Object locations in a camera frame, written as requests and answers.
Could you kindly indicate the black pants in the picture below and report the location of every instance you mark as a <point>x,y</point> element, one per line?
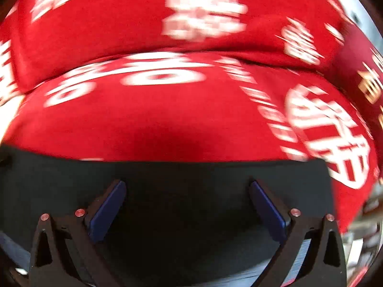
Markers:
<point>185,209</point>

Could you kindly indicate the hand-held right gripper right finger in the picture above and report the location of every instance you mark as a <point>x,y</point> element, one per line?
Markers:
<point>269,212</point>

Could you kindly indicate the red printed sofa seat cushion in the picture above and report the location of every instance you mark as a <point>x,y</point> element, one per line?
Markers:
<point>179,116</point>

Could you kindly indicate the dark red pillow gold print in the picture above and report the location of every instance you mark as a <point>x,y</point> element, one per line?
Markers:
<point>357,65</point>

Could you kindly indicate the metal chair frame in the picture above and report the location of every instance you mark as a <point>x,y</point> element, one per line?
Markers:
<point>359,230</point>

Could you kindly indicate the red printed sofa back cushion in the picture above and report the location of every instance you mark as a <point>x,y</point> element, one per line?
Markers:
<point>125,24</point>

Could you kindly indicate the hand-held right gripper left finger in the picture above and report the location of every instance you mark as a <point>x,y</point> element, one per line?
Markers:
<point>106,212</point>

